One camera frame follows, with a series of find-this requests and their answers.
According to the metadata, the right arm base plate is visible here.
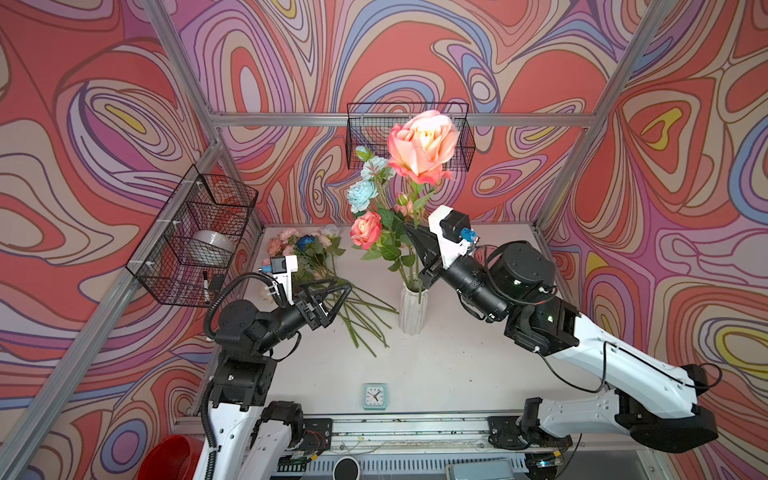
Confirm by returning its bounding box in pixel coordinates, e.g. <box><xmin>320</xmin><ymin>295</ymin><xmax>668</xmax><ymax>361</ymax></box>
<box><xmin>487</xmin><ymin>416</ymin><xmax>573</xmax><ymax>451</ymax></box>

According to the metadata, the red pink rose stem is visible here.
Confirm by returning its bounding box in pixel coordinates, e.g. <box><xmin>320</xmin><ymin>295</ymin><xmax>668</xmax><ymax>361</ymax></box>
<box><xmin>350</xmin><ymin>209</ymin><xmax>423</xmax><ymax>292</ymax></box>

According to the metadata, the pink carnation flower stem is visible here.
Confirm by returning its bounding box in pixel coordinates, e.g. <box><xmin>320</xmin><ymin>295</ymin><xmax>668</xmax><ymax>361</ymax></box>
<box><xmin>395</xmin><ymin>193</ymin><xmax>421</xmax><ymax>292</ymax></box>

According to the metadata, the white bowl in basket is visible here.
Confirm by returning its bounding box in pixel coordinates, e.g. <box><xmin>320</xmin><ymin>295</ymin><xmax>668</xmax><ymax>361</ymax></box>
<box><xmin>186</xmin><ymin>230</ymin><xmax>236</xmax><ymax>268</ymax></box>

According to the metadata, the red bucket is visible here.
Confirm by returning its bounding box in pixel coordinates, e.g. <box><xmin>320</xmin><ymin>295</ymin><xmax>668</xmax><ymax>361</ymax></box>
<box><xmin>137</xmin><ymin>435</ymin><xmax>204</xmax><ymax>480</ymax></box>

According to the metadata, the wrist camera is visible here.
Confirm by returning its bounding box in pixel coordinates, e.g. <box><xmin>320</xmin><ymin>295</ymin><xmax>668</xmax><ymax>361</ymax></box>
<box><xmin>428</xmin><ymin>205</ymin><xmax>477</xmax><ymax>270</ymax></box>
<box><xmin>261</xmin><ymin>255</ymin><xmax>298</xmax><ymax>307</ymax></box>

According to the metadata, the pale blue flower stem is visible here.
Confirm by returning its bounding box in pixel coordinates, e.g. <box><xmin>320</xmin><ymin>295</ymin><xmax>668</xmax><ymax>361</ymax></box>
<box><xmin>346</xmin><ymin>145</ymin><xmax>415</xmax><ymax>289</ymax></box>

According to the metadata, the aluminium mounting rail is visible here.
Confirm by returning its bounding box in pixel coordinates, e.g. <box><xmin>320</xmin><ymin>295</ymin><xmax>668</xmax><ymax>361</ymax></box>
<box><xmin>171</xmin><ymin>410</ymin><xmax>655</xmax><ymax>457</ymax></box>

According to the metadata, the small teal clock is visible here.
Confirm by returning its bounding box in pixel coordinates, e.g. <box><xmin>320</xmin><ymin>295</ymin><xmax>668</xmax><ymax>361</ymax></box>
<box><xmin>363</xmin><ymin>383</ymin><xmax>389</xmax><ymax>410</ymax></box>

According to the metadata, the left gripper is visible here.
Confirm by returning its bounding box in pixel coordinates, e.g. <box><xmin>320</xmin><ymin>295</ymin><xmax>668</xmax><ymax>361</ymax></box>
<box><xmin>250</xmin><ymin>279</ymin><xmax>349</xmax><ymax>361</ymax></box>

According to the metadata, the black white round cup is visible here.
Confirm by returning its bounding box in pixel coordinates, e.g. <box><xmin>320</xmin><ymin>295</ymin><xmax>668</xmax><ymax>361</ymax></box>
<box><xmin>332</xmin><ymin>456</ymin><xmax>362</xmax><ymax>480</ymax></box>

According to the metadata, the pile of artificial flowers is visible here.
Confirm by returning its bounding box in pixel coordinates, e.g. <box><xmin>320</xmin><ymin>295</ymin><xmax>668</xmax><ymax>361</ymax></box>
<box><xmin>263</xmin><ymin>224</ymin><xmax>397</xmax><ymax>356</ymax></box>

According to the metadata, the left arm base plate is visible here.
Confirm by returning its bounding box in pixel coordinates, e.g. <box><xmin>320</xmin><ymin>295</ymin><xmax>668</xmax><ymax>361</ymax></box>
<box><xmin>287</xmin><ymin>417</ymin><xmax>333</xmax><ymax>456</ymax></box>

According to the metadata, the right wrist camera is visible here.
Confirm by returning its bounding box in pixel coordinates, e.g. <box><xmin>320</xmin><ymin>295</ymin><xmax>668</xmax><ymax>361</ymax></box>
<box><xmin>428</xmin><ymin>205</ymin><xmax>477</xmax><ymax>270</ymax></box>

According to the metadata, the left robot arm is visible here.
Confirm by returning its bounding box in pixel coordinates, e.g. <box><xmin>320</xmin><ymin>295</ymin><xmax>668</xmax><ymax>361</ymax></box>
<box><xmin>194</xmin><ymin>272</ymin><xmax>352</xmax><ymax>479</ymax></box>

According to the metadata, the black wire basket back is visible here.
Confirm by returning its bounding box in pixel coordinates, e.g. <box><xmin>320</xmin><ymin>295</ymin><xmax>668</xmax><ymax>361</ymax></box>
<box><xmin>346</xmin><ymin>100</ymin><xmax>475</xmax><ymax>183</ymax></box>

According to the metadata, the black wire basket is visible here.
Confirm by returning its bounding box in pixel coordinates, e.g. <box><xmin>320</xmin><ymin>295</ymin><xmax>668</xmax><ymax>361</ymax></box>
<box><xmin>346</xmin><ymin>100</ymin><xmax>475</xmax><ymax>183</ymax></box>
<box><xmin>126</xmin><ymin>166</ymin><xmax>258</xmax><ymax>307</ymax></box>

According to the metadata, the large peach rose stem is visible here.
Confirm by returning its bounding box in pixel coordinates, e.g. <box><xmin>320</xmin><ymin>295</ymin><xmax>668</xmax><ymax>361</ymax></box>
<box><xmin>387</xmin><ymin>110</ymin><xmax>459</xmax><ymax>226</ymax></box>

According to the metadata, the white ribbed vase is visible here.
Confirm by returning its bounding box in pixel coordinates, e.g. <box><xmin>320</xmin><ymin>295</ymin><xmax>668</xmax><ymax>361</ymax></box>
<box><xmin>399</xmin><ymin>284</ymin><xmax>428</xmax><ymax>335</ymax></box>

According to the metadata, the grey box at bottom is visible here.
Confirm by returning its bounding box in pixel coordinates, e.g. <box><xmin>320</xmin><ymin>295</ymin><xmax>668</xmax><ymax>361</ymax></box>
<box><xmin>445</xmin><ymin>460</ymin><xmax>514</xmax><ymax>480</ymax></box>

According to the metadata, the black marker in basket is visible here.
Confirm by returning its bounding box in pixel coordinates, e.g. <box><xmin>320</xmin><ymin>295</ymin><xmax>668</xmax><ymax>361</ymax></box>
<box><xmin>202</xmin><ymin>271</ymin><xmax>211</xmax><ymax>306</ymax></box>

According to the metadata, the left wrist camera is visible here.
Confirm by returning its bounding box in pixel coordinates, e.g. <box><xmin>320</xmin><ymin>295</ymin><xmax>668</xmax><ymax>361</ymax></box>
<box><xmin>261</xmin><ymin>255</ymin><xmax>298</xmax><ymax>307</ymax></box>

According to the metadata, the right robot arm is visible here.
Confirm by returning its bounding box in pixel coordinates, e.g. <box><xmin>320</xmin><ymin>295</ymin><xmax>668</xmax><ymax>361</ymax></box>
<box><xmin>405</xmin><ymin>221</ymin><xmax>719</xmax><ymax>454</ymax></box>

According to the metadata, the black wire basket left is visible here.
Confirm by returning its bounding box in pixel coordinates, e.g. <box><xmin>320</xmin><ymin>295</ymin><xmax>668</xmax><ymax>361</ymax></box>
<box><xmin>126</xmin><ymin>166</ymin><xmax>258</xmax><ymax>307</ymax></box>

